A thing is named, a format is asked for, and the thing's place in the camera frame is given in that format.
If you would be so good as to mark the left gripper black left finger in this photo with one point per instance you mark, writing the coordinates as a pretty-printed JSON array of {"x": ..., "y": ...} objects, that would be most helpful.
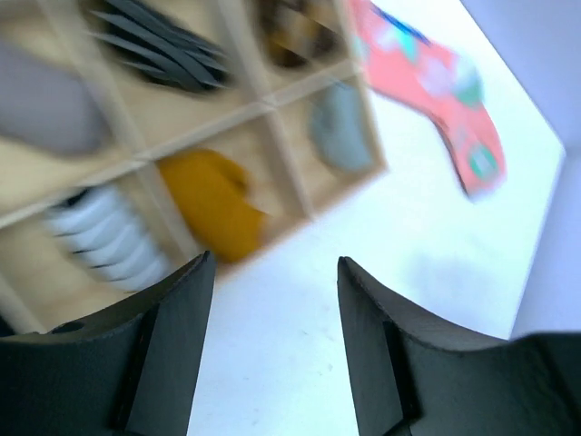
[{"x": 128, "y": 369}]

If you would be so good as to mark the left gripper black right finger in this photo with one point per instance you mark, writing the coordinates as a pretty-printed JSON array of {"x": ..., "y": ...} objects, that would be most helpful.
[{"x": 415, "y": 373}]

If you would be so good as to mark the rolled white striped sock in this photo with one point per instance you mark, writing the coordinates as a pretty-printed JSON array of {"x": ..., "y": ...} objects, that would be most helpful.
[{"x": 100, "y": 227}]

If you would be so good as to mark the rolled mustard sock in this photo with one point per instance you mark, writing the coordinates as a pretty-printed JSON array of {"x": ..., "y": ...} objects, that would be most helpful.
[{"x": 210, "y": 191}]

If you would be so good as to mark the wooden compartment tray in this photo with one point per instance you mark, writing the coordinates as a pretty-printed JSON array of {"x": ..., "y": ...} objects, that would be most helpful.
[{"x": 260, "y": 121}]

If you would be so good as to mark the rolled grey sock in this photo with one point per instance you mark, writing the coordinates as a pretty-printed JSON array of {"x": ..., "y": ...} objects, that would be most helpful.
[{"x": 336, "y": 129}]

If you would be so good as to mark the rolled beige sock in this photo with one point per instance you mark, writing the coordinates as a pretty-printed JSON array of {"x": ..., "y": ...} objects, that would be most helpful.
[{"x": 48, "y": 107}]

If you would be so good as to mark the pink patterned sock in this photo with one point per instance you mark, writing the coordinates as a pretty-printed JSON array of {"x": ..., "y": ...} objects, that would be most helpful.
[{"x": 403, "y": 64}]

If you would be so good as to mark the rolled black striped sock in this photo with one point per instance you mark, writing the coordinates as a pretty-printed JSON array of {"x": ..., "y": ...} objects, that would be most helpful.
[{"x": 155, "y": 47}]

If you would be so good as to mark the rolled argyle brown sock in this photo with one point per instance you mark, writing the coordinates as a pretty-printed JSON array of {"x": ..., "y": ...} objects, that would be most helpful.
[{"x": 295, "y": 32}]

